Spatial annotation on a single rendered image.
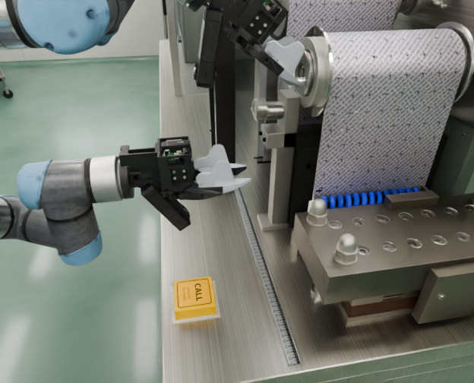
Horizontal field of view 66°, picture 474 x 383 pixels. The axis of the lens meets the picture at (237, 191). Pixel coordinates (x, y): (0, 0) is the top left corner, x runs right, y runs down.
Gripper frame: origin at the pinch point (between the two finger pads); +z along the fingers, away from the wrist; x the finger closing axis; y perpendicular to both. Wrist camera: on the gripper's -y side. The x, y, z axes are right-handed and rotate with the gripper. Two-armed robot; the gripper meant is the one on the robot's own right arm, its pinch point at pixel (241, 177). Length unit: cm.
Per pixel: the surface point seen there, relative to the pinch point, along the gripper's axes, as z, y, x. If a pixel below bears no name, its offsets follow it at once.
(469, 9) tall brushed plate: 46, 24, 13
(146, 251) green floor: -34, -109, 107
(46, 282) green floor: -84, -109, 92
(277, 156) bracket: 8.9, -0.6, 7.8
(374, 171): 25.7, -1.2, -0.3
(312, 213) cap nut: 11.0, -3.8, -7.5
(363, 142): 22.1, 5.1, -0.3
